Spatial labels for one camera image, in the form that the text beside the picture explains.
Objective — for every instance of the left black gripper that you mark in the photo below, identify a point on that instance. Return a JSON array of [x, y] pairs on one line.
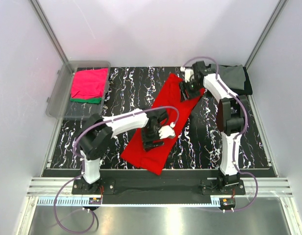
[[148, 144]]

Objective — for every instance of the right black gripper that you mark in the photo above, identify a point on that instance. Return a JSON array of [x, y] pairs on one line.
[[183, 86]]

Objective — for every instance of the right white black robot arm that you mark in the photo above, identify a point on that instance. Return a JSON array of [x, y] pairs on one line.
[[231, 119]]

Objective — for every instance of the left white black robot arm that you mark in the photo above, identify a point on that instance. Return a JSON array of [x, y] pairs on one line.
[[93, 140]]

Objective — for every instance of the grey folded t shirt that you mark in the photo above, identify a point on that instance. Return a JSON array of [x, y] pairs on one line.
[[233, 76]]

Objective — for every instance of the black folded t shirt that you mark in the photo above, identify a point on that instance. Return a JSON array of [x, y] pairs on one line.
[[248, 87]]

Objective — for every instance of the green t shirt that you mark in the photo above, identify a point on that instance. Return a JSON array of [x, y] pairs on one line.
[[90, 101]]

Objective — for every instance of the pink t shirt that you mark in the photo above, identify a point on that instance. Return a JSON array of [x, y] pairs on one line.
[[89, 84]]

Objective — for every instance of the clear plastic bin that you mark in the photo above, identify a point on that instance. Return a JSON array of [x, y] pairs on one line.
[[59, 104]]

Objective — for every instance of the left orange connector box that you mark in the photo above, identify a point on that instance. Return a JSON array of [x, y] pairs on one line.
[[95, 201]]

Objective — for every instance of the orange connector box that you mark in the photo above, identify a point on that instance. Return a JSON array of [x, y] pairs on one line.
[[95, 201], [228, 202]]

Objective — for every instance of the right orange connector box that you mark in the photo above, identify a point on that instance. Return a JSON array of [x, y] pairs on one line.
[[228, 202]]

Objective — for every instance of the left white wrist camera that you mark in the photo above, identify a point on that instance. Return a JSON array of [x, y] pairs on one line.
[[167, 131]]

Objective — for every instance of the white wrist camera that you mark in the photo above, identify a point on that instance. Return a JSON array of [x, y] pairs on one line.
[[167, 131], [188, 74]]

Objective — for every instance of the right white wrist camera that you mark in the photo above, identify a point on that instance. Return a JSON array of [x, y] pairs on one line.
[[188, 74]]

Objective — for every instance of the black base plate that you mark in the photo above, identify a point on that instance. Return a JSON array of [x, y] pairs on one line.
[[110, 186]]

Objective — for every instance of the aluminium frame rail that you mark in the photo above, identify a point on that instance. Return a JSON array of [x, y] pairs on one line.
[[266, 187]]

